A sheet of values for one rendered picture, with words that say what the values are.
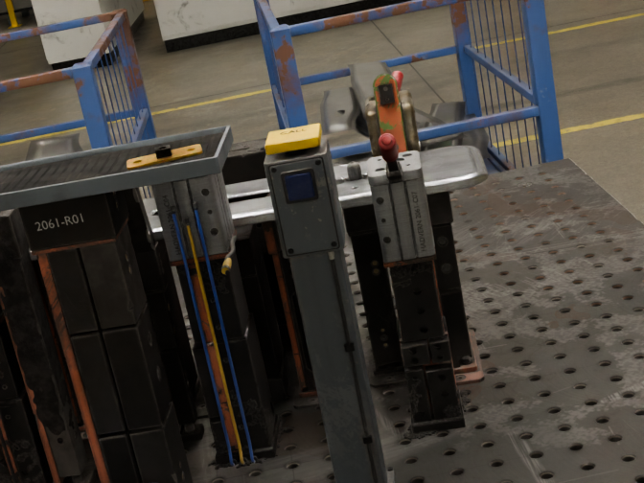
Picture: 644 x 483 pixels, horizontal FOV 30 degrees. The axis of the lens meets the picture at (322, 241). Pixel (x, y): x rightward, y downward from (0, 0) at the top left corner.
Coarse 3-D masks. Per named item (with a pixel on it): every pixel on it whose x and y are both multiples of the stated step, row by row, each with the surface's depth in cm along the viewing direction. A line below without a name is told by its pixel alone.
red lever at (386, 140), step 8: (384, 136) 134; (392, 136) 134; (384, 144) 134; (392, 144) 134; (384, 152) 135; (392, 152) 136; (384, 160) 139; (392, 160) 138; (392, 168) 143; (400, 168) 145; (392, 176) 145; (400, 176) 145
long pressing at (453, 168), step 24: (336, 168) 175; (432, 168) 166; (456, 168) 164; (480, 168) 163; (240, 192) 173; (264, 192) 171; (360, 192) 161; (432, 192) 159; (240, 216) 161; (264, 216) 161
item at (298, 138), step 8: (288, 128) 135; (296, 128) 134; (304, 128) 133; (312, 128) 133; (320, 128) 134; (272, 136) 133; (280, 136) 132; (288, 136) 131; (296, 136) 131; (304, 136) 130; (312, 136) 129; (320, 136) 132; (272, 144) 130; (280, 144) 130; (288, 144) 130; (296, 144) 130; (304, 144) 130; (312, 144) 130; (272, 152) 130; (280, 152) 130; (288, 152) 132; (296, 152) 132
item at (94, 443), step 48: (48, 240) 133; (96, 240) 133; (48, 288) 136; (96, 288) 135; (96, 336) 137; (144, 336) 139; (96, 384) 139; (144, 384) 139; (96, 432) 142; (144, 432) 141; (144, 480) 143; (192, 480) 151
